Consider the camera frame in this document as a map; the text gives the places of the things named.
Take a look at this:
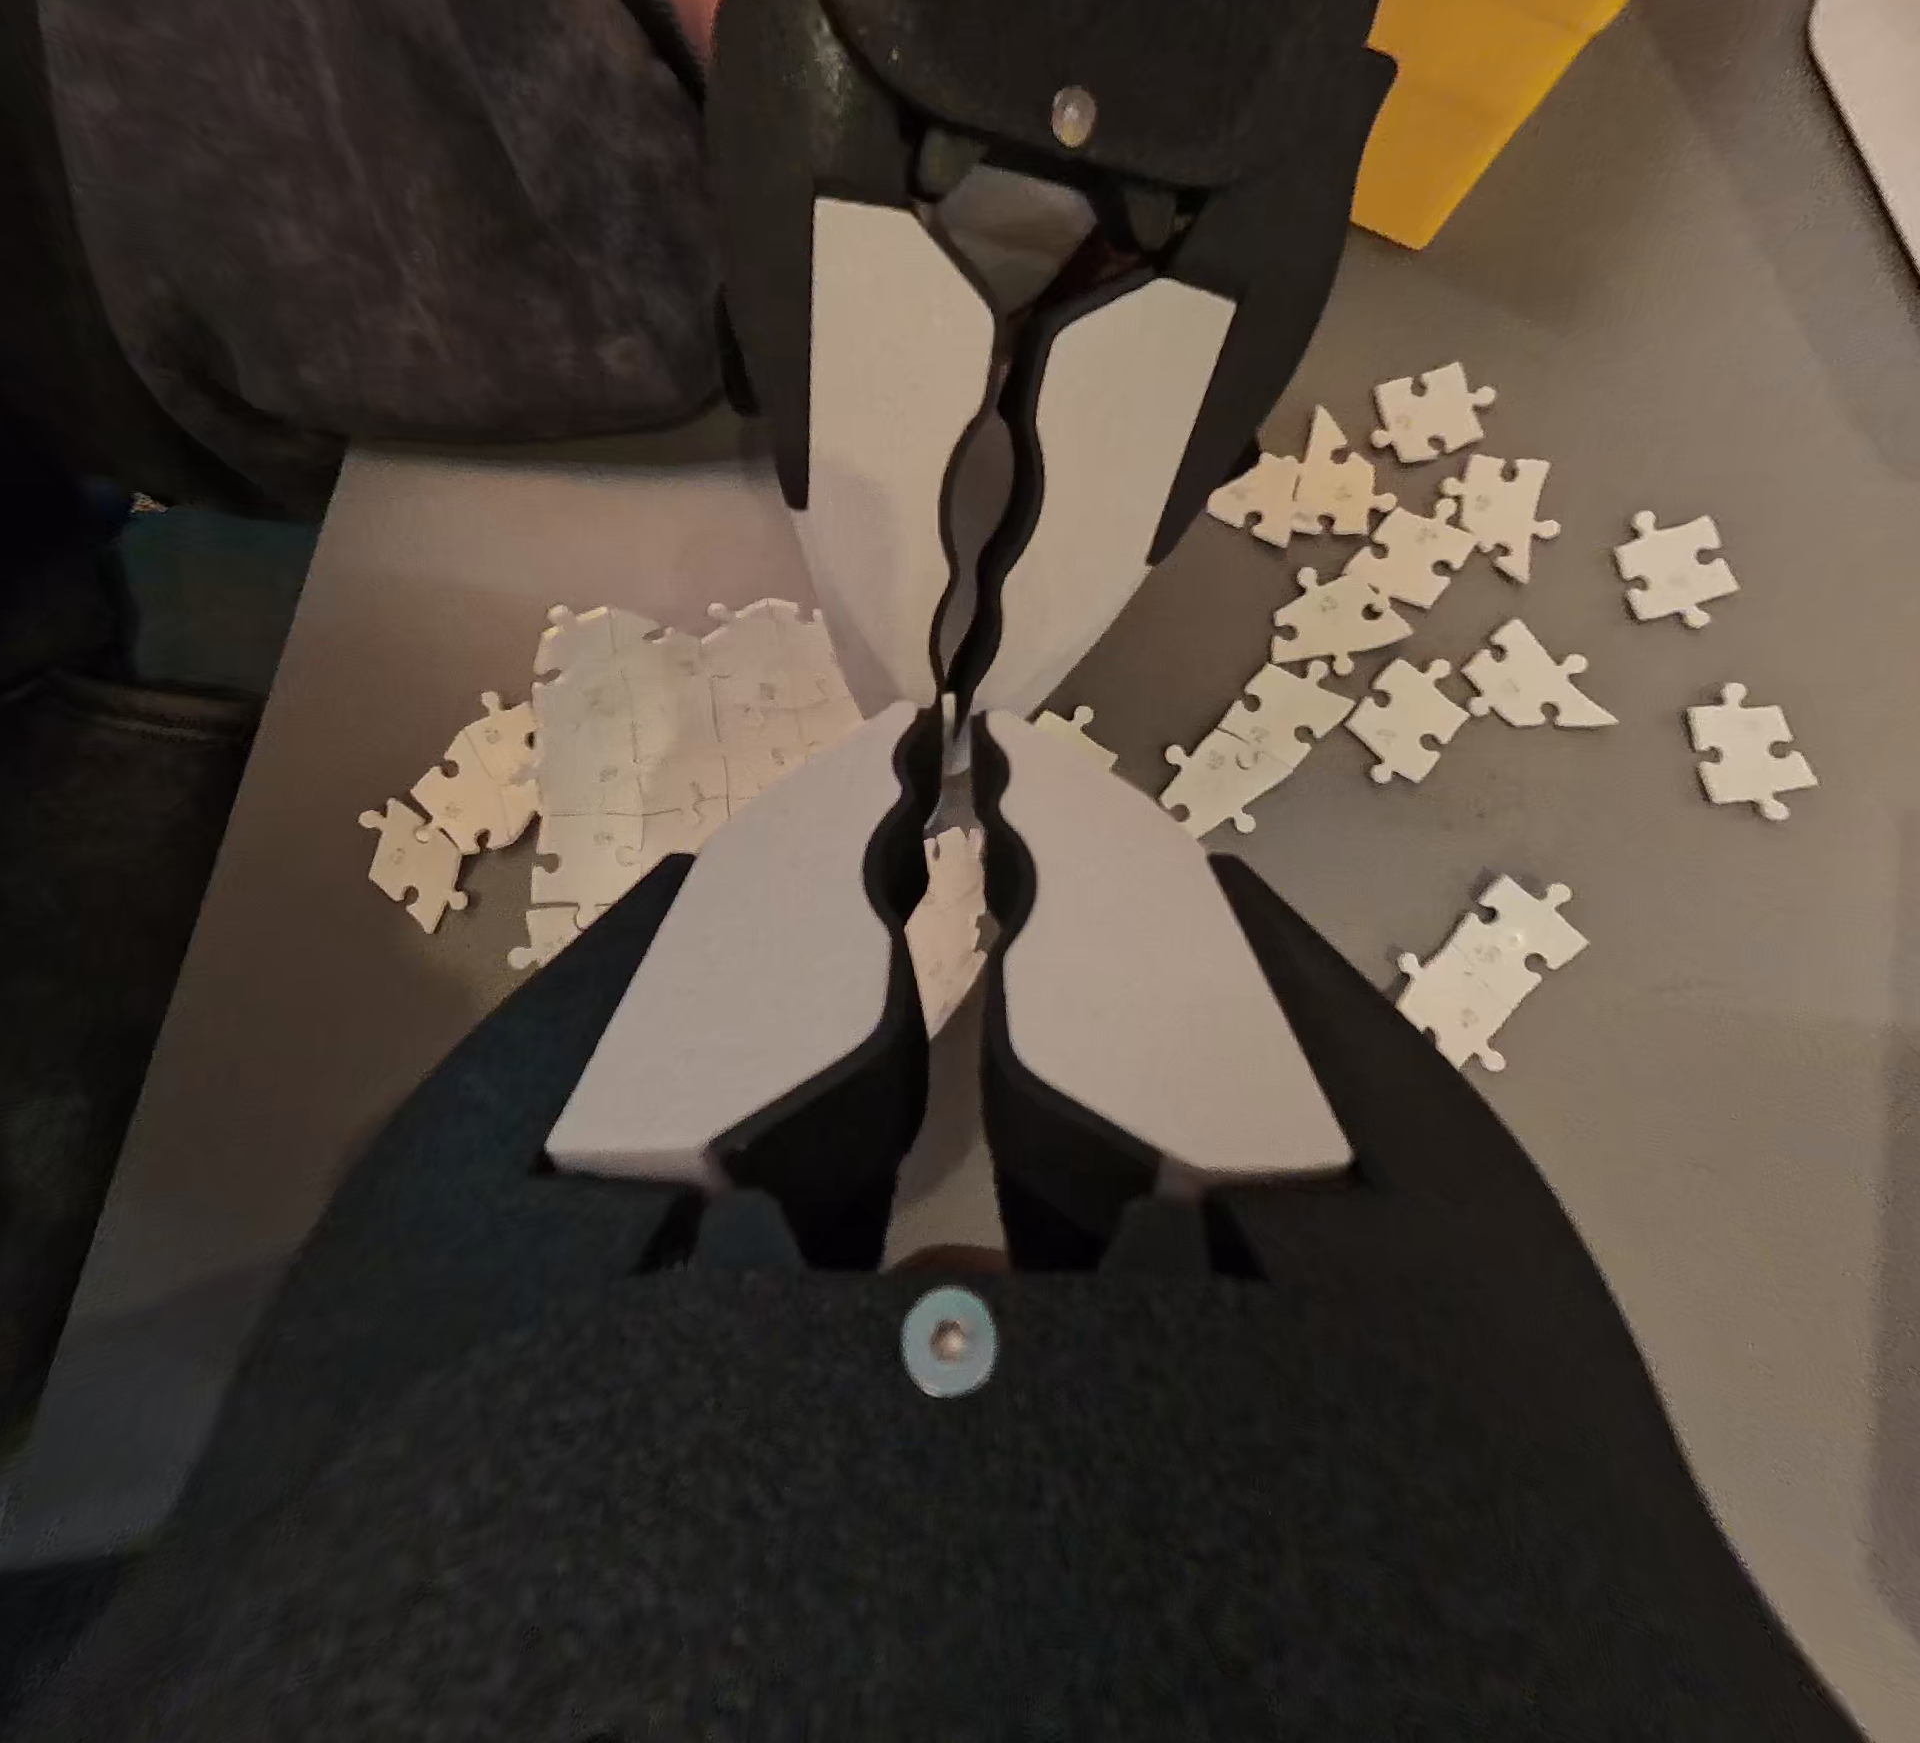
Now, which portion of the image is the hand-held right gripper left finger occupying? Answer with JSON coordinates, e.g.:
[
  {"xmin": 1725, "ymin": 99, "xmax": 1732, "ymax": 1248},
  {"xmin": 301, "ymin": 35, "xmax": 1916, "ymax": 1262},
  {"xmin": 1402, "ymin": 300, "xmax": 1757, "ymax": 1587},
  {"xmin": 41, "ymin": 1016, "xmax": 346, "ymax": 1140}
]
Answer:
[{"xmin": 544, "ymin": 708, "xmax": 961, "ymax": 1193}]

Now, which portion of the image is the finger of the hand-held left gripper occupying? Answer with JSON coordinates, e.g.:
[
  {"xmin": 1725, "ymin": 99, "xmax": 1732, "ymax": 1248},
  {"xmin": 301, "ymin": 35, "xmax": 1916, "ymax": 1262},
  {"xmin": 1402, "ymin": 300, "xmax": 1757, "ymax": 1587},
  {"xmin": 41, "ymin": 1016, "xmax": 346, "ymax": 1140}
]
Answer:
[
  {"xmin": 966, "ymin": 268, "xmax": 1241, "ymax": 709},
  {"xmin": 787, "ymin": 194, "xmax": 1001, "ymax": 709}
]

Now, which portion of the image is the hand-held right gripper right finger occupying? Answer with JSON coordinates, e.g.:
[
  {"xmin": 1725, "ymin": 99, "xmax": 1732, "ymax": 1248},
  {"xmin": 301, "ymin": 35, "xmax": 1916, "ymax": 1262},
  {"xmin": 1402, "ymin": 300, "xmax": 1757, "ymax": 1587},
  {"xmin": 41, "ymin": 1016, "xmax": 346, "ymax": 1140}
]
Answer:
[{"xmin": 967, "ymin": 708, "xmax": 1359, "ymax": 1193}]

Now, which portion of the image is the partly built puzzle ball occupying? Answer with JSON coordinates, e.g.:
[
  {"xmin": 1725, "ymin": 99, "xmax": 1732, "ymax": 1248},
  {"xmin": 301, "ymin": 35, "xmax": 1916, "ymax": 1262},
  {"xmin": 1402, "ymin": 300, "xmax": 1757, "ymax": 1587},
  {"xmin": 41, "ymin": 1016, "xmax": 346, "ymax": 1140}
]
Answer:
[{"xmin": 356, "ymin": 593, "xmax": 874, "ymax": 976}]

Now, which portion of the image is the scatter of white puzzle pieces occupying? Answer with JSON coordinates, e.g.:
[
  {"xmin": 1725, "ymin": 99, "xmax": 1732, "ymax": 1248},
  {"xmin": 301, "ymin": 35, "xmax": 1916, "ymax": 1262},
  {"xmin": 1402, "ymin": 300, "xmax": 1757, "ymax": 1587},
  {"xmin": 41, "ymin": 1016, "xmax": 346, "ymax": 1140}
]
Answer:
[{"xmin": 1161, "ymin": 359, "xmax": 1822, "ymax": 1074}]

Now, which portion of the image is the person's left forearm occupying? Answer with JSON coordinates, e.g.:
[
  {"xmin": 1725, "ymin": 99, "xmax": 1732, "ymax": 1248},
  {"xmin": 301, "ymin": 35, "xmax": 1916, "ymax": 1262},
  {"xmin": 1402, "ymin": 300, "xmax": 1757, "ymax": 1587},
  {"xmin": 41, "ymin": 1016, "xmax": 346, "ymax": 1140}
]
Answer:
[{"xmin": 0, "ymin": 0, "xmax": 739, "ymax": 485}]

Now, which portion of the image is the yellow plastic bin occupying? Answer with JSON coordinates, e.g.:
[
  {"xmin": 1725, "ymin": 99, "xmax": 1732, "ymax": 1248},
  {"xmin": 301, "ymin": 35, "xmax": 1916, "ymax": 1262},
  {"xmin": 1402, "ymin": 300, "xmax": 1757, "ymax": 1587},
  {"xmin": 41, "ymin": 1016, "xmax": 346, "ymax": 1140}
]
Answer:
[{"xmin": 1346, "ymin": 0, "xmax": 1773, "ymax": 252}]

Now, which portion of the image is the white clipboard stand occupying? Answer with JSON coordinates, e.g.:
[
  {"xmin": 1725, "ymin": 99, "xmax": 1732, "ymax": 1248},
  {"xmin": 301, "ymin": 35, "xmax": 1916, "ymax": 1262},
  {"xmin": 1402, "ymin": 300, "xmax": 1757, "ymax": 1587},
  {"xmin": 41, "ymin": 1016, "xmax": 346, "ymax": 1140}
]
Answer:
[{"xmin": 1804, "ymin": 0, "xmax": 1920, "ymax": 276}]

